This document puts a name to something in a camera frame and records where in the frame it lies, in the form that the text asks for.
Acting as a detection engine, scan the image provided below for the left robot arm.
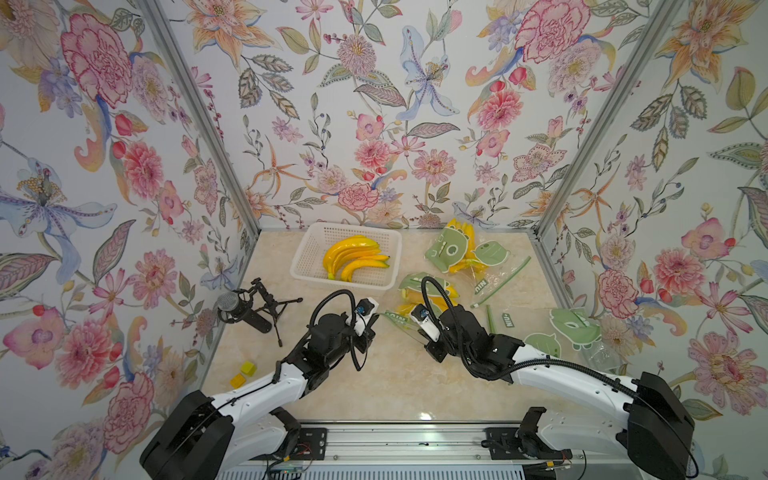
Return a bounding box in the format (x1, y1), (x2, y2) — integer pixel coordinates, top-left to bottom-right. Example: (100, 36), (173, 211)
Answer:
(139, 302), (379, 479)

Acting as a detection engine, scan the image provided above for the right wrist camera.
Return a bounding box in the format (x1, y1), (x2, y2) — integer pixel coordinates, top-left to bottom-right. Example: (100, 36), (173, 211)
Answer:
(409, 304), (440, 342)

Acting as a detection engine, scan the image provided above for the yellow block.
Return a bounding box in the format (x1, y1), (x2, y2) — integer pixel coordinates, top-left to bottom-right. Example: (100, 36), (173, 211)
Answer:
(240, 361), (257, 377)
(230, 374), (246, 389)

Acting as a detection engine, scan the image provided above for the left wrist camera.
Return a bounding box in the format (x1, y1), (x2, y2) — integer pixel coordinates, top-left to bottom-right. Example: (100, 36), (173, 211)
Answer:
(352, 297), (379, 337)

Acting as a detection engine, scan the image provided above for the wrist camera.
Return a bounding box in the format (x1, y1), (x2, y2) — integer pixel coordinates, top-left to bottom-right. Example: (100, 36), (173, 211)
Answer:
(352, 297), (379, 337)
(409, 304), (440, 342)

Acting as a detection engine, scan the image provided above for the zip-top bag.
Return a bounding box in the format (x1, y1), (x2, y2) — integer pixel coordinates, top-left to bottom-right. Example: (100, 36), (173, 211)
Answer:
(383, 272), (460, 345)
(424, 219), (531, 308)
(484, 304), (625, 370)

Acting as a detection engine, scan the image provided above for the yellow banana bunch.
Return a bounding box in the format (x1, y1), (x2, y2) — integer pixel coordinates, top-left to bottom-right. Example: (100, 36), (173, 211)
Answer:
(322, 235), (390, 282)

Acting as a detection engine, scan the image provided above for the aluminium front rail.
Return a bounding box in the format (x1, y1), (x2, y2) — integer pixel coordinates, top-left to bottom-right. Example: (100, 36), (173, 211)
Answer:
(146, 422), (661, 466)

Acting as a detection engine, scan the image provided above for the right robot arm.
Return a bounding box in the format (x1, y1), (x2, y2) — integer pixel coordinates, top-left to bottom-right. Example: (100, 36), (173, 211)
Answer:
(410, 305), (700, 479)

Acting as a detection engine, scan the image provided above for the white plastic basket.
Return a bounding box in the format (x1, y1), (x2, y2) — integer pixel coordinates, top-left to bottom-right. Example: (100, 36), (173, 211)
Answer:
(290, 223), (403, 291)

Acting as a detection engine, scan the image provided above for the black microphone on tripod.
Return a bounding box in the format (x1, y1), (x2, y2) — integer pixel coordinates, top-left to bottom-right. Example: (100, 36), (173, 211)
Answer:
(216, 277), (303, 347)

